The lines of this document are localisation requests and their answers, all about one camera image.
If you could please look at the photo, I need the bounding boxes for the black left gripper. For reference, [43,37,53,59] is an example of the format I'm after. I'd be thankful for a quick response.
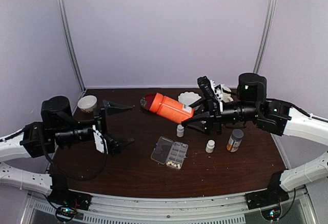
[53,100,135,153]

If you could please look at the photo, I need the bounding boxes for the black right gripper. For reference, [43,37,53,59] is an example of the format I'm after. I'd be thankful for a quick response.
[181,95,260,136]

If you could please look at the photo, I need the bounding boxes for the orange pill bottle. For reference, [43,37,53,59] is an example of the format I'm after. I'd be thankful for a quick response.
[148,93,194,124]

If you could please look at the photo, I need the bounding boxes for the clear plastic pill organizer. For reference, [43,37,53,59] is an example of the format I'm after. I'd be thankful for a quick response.
[151,136,188,170]

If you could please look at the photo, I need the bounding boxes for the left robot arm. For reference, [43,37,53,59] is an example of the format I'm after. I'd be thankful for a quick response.
[1,96,134,206]

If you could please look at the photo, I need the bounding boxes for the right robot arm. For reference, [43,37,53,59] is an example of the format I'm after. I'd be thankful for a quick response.
[181,73,327,145]

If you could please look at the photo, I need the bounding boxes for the white pills in organizer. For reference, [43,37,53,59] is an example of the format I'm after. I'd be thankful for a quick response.
[167,161,181,169]

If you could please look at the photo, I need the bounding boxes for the white scalloped bowl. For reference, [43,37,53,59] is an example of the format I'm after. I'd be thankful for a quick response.
[178,92,201,106]

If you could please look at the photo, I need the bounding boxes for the cream textured mug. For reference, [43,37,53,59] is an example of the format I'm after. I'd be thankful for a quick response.
[222,86,234,103]

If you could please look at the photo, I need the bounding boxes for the small white pill bottle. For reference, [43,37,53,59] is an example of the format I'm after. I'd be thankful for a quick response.
[206,139,215,153]

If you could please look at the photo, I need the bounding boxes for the plain white ceramic bowl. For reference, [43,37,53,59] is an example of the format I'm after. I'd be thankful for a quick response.
[77,95,97,113]

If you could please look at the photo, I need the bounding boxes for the amber bottle grey cap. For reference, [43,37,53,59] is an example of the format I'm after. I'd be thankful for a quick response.
[226,129,244,153]

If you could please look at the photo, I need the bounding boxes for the red floral plate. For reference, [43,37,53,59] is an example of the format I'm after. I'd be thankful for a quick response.
[139,93,156,111]

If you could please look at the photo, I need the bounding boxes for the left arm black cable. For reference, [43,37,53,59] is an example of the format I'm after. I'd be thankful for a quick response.
[43,134,108,181]

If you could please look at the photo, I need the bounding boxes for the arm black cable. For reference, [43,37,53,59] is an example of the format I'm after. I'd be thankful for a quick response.
[43,134,108,181]
[279,100,328,217]

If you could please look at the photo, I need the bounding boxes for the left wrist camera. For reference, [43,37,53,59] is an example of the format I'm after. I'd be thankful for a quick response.
[93,130,108,155]

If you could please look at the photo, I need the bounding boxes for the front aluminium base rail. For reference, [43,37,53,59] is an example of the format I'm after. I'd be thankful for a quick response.
[20,180,320,224]

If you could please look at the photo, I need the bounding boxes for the right aluminium frame post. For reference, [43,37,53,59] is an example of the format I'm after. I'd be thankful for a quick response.
[253,0,277,74]

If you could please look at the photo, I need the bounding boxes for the aluminium frame post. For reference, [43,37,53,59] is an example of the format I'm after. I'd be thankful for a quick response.
[57,0,86,92]
[253,0,277,74]

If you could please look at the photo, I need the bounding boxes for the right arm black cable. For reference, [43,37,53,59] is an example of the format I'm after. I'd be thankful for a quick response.
[279,100,328,217]

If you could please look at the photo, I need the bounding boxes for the left aluminium frame post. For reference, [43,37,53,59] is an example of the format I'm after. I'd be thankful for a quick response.
[57,0,86,92]

